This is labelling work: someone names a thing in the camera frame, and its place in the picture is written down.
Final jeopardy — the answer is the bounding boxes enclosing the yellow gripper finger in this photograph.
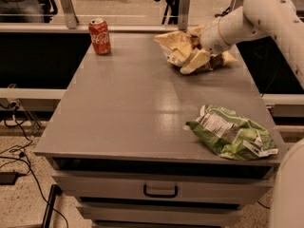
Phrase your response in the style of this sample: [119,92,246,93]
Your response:
[187,25,205,37]
[180,48,211,74]

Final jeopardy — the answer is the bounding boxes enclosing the brown and yellow chip bag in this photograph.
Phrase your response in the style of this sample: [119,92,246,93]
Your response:
[154,30,237,74]

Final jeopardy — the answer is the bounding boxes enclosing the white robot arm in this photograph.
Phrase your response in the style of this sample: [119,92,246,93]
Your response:
[199,0,304,228]

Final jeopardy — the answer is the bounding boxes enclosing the green jalapeno chip bag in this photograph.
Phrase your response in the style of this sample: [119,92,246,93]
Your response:
[184,104,278,161]

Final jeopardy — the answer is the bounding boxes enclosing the red cola can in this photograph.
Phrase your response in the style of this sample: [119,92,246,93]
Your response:
[88,18,111,55]

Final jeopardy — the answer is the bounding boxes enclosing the grey drawer cabinet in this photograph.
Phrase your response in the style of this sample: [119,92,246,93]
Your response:
[35,33,280,228]

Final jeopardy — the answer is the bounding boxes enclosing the seated person in background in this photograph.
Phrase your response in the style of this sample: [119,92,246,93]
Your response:
[0,0,58,23]

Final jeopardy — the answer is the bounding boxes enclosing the black power adapter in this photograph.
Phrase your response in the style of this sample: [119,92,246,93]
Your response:
[0,172,18,185]

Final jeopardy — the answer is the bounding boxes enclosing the middle metal rail bracket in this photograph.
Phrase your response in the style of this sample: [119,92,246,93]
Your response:
[178,0,190,30]

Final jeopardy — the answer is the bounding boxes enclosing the metal rail bracket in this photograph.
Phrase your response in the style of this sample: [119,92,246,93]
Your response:
[178,0,190,30]
[60,0,79,29]

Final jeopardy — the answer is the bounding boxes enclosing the left metal rail bracket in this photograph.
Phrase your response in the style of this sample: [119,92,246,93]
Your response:
[60,0,79,29]

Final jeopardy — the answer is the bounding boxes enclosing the black drawer handle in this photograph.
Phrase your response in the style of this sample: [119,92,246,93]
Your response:
[142,184,179,199]

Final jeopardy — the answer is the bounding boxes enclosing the black floor cable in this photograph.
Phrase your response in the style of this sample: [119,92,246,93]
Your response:
[0,102,69,228]

